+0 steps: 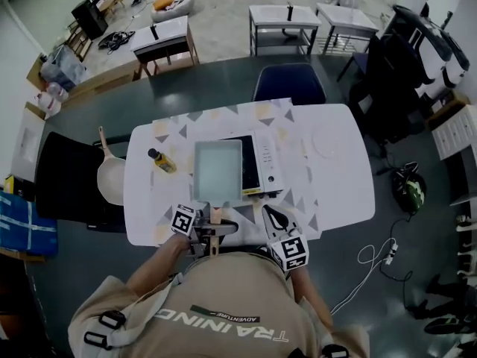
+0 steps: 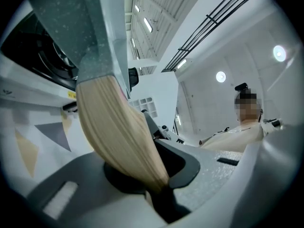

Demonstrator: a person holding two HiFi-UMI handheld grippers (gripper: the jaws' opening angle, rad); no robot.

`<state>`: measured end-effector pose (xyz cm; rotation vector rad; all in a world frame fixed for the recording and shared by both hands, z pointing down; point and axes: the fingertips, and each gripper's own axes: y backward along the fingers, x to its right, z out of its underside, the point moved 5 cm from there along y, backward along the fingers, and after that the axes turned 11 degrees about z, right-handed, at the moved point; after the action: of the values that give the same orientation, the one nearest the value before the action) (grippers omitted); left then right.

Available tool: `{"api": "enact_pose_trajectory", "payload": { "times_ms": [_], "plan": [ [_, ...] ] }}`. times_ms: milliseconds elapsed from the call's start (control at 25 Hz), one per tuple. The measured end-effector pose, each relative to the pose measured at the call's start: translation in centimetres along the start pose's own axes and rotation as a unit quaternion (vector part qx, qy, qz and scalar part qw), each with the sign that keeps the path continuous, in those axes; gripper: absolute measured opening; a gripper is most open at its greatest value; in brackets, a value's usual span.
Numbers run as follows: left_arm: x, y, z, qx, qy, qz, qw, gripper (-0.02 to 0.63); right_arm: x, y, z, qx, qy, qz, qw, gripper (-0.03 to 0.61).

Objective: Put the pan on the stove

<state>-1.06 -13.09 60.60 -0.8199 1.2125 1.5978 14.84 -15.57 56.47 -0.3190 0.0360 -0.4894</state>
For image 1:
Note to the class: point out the white plate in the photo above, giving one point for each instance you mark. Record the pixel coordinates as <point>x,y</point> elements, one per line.
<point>328,143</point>

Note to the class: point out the person's beige shirt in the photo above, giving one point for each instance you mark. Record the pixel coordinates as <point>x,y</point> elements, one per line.
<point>223,297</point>

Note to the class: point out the yellow oil bottle black cap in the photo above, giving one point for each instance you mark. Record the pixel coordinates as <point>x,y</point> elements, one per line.
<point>164,160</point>

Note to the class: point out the person's right forearm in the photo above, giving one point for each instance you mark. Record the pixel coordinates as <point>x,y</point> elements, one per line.
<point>309,293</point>

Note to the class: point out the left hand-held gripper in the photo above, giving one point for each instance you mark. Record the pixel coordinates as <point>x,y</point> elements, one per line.
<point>182,220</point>

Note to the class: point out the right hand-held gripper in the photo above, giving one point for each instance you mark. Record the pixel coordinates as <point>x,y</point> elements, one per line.
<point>292,252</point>

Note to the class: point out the black office chair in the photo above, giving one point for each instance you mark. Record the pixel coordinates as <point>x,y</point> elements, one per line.
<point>380,88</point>

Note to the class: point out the white sink wooden vanity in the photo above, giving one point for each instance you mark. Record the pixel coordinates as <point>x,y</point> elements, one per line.
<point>164,37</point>

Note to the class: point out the white and black robot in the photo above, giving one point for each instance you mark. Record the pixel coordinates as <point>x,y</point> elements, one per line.
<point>428,47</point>

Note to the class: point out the white power strip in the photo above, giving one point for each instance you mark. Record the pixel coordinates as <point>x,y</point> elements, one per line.
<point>392,252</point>

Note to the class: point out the triangle patterned tablecloth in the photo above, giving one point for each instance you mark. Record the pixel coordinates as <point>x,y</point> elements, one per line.
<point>261,118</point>

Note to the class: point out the clear plastic bag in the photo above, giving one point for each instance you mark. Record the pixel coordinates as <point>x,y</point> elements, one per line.
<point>63,67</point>

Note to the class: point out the white induction cooker black top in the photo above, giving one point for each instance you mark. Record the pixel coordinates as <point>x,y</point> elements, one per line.
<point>266,162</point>

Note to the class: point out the clear water jug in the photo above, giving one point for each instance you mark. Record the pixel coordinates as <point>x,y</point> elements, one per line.
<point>58,90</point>
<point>48,102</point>

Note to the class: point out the white beanbag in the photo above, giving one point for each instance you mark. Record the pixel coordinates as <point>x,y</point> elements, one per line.
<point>179,9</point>

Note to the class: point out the blue chair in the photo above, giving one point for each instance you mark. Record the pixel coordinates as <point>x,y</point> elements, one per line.
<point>290,84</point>

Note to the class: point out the white sink metal stand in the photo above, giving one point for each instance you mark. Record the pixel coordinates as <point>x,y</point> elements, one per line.
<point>346,19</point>
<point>283,17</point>

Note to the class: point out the person's left forearm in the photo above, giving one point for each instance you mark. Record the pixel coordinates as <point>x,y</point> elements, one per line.
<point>164,259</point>

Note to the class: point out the blue box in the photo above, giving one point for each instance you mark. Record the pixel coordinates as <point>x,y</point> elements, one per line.
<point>22,222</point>

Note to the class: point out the yellow and black box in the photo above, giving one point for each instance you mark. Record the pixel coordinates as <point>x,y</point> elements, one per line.
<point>13,186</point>

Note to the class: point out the black cabinet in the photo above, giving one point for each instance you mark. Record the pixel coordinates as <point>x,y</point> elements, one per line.
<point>89,19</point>

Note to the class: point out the orange cushion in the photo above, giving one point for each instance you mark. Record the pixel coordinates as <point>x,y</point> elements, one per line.
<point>163,2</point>

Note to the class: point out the black and green bag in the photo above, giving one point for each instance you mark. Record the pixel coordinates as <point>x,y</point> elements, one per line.
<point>408,190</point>

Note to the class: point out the white rectangular sink basin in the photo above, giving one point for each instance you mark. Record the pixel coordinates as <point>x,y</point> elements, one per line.
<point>28,145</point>

